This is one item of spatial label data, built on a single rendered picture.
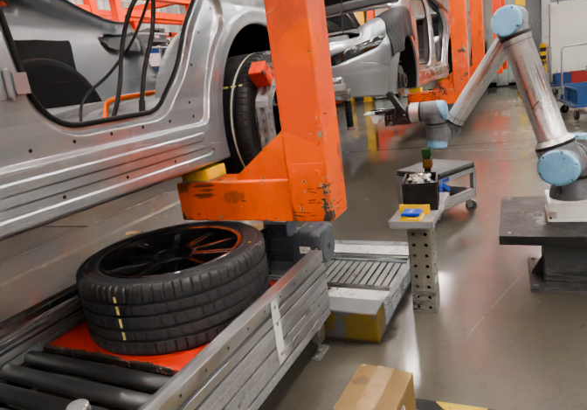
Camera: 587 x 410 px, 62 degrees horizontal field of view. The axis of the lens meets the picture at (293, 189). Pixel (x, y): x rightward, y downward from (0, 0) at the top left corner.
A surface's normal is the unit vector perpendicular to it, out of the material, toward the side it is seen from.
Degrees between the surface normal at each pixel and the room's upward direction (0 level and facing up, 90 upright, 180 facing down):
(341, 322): 90
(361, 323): 90
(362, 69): 90
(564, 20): 90
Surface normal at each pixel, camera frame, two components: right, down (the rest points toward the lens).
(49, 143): 0.90, 0.01
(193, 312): 0.36, 0.16
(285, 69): -0.43, 0.26
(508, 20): -0.66, 0.15
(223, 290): 0.63, 0.09
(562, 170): -0.59, 0.36
